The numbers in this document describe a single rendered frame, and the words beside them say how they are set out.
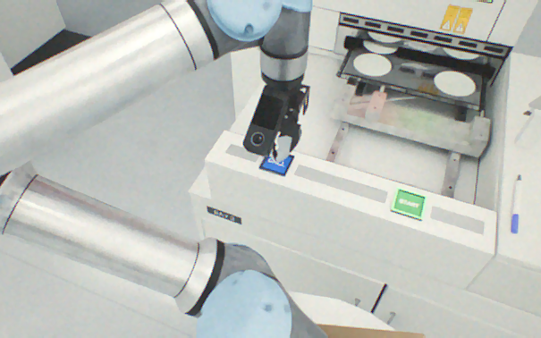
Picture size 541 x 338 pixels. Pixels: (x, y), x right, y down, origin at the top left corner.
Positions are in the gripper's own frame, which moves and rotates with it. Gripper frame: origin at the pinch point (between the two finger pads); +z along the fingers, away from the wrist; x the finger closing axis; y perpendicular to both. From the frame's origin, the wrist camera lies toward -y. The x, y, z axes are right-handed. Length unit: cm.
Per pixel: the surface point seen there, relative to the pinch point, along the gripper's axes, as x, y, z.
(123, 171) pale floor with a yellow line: 97, 44, 98
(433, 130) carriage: -28.5, 31.2, 10.1
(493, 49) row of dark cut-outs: -37, 59, 2
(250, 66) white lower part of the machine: 32, 59, 27
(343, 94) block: -5.6, 32.8, 7.3
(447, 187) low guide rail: -34.4, 17.6, 13.1
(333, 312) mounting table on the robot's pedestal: -19.1, -18.0, 16.1
